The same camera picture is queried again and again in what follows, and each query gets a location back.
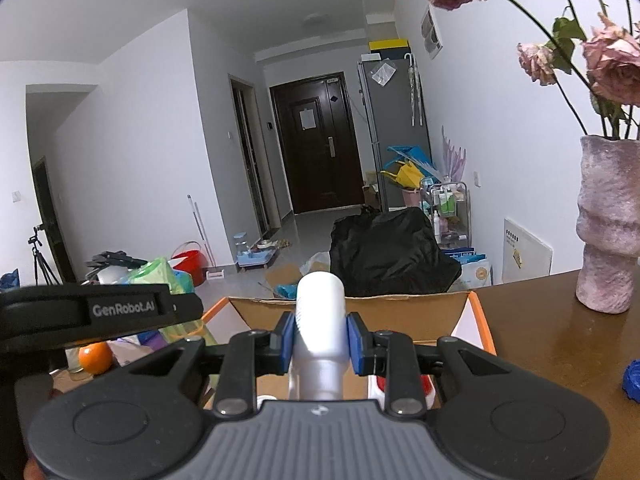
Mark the yellow box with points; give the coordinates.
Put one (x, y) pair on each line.
(389, 44)

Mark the black tripod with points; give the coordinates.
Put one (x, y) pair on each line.
(40, 260)

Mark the metal trolley with bottles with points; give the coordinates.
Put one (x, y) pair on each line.
(447, 205)

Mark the red and white lint brush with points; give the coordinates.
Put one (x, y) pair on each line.
(426, 385)

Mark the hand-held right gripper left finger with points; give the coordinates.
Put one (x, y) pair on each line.
(282, 342)

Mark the orange fruit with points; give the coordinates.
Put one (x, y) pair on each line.
(95, 358)

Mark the black bag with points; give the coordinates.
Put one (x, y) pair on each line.
(390, 255)

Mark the folded white umbrella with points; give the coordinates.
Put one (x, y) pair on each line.
(414, 90)

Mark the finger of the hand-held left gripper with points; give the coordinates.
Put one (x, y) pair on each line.
(187, 307)

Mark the dark brown entrance door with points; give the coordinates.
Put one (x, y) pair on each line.
(315, 145)

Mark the yellow bag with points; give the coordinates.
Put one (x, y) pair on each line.
(405, 176)

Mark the white electrical panel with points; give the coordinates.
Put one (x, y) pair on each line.
(431, 32)

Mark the white shopping bag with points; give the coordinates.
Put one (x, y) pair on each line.
(475, 270)

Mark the grey refrigerator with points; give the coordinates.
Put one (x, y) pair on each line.
(392, 125)

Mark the red bucket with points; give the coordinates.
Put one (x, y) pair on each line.
(189, 262)

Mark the white spray bottle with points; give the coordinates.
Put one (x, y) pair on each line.
(320, 310)

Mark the pink textured vase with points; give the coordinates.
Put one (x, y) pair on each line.
(607, 230)

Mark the white plastic bag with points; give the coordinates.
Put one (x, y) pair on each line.
(317, 262)

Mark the mop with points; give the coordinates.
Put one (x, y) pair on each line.
(200, 235)

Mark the white bowl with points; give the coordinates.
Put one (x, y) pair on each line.
(112, 276)

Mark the white board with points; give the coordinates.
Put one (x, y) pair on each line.
(527, 252)

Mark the pink bin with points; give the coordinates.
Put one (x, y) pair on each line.
(412, 197)

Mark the white wall socket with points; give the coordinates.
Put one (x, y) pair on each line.
(476, 178)

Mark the orange cardboard box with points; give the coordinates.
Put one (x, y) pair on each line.
(400, 315)

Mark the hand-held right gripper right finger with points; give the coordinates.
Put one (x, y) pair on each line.
(357, 342)

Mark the bunch of dried pink roses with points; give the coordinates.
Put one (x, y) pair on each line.
(612, 60)

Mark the open floor cardboard box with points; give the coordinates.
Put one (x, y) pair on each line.
(285, 277)

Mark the pet water dispenser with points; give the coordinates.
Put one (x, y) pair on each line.
(252, 255)

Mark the small brown carton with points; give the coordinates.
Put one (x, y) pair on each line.
(371, 195)

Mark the blue ridged bottle cap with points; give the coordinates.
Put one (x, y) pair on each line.
(632, 380)

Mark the blue folded item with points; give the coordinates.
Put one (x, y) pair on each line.
(410, 156)

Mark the black folding stand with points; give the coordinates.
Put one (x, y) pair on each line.
(117, 260)

